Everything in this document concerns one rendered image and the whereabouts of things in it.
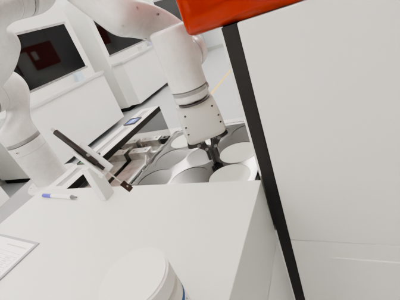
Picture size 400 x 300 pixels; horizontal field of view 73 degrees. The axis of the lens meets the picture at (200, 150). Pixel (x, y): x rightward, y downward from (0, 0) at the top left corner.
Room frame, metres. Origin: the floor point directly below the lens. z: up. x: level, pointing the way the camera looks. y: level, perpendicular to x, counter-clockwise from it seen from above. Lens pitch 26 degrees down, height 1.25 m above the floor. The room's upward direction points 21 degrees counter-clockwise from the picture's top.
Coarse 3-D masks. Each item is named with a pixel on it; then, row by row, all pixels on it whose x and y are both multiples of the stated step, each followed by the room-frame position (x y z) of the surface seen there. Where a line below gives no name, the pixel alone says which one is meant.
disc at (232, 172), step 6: (222, 168) 0.57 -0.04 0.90; (228, 168) 0.56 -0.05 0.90; (234, 168) 0.55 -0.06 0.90; (240, 168) 0.54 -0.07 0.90; (246, 168) 0.53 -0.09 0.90; (216, 174) 0.56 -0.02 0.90; (222, 174) 0.55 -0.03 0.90; (228, 174) 0.54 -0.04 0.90; (234, 174) 0.53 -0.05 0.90; (240, 174) 0.52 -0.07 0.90; (246, 174) 0.51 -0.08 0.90; (210, 180) 0.54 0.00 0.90; (216, 180) 0.53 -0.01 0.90; (222, 180) 0.52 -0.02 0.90; (228, 180) 0.51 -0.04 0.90; (234, 180) 0.51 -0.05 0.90; (240, 180) 0.50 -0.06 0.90; (246, 180) 0.49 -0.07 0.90
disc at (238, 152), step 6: (234, 144) 0.67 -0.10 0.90; (240, 144) 0.66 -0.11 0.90; (246, 144) 0.64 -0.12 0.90; (228, 150) 0.65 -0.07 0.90; (234, 150) 0.64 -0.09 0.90; (240, 150) 0.62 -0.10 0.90; (246, 150) 0.61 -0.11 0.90; (222, 156) 0.63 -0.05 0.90; (228, 156) 0.62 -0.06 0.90; (234, 156) 0.61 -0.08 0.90; (240, 156) 0.60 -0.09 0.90; (246, 156) 0.59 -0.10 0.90; (228, 162) 0.59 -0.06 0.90; (234, 162) 0.58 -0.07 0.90
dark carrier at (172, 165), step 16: (240, 128) 0.76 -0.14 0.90; (208, 144) 0.73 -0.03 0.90; (224, 144) 0.69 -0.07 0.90; (160, 160) 0.75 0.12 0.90; (176, 160) 0.71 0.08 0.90; (192, 160) 0.67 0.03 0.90; (208, 160) 0.64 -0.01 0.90; (144, 176) 0.68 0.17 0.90; (160, 176) 0.65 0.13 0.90; (176, 176) 0.62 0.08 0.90; (192, 176) 0.59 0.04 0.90; (208, 176) 0.56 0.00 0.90; (256, 176) 0.49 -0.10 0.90
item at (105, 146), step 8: (144, 112) 1.12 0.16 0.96; (120, 128) 1.01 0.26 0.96; (128, 128) 0.98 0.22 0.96; (112, 136) 0.95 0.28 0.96; (120, 136) 0.92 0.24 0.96; (104, 144) 0.90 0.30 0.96; (112, 144) 0.87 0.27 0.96; (104, 152) 0.82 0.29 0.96; (72, 168) 0.79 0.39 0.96; (80, 168) 0.77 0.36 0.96; (64, 176) 0.75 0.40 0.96; (72, 176) 0.74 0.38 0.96; (56, 184) 0.72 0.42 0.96; (64, 184) 0.69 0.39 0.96
